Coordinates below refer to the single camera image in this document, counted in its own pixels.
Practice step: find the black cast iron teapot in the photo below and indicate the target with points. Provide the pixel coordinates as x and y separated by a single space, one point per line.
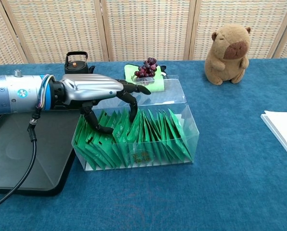
74 67

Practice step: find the black plastic tray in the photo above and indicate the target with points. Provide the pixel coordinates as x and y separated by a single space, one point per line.
25 154

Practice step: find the dark red grape bunch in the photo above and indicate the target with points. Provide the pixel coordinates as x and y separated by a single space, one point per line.
147 68

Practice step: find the woven rattan folding screen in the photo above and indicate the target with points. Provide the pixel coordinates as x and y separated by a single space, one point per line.
143 29

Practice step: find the white and yellow book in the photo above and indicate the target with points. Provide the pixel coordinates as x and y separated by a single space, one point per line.
283 130

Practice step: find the brown capybara plush toy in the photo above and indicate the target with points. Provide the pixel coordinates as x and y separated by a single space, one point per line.
223 62

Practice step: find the blue table mat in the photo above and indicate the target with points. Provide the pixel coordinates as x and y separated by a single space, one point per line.
206 168

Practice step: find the green microfibre cloth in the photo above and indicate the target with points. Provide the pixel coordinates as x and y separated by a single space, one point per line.
155 84

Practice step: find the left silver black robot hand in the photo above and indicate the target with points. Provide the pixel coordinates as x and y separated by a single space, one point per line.
90 86

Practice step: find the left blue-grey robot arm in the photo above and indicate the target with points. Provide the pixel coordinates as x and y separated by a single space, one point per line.
16 93

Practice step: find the green tea bag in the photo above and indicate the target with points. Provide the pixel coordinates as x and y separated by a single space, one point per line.
85 154
105 151
121 142
179 142
154 144
136 130

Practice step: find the clear box of green sticks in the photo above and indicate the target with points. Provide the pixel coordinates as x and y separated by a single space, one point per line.
158 163

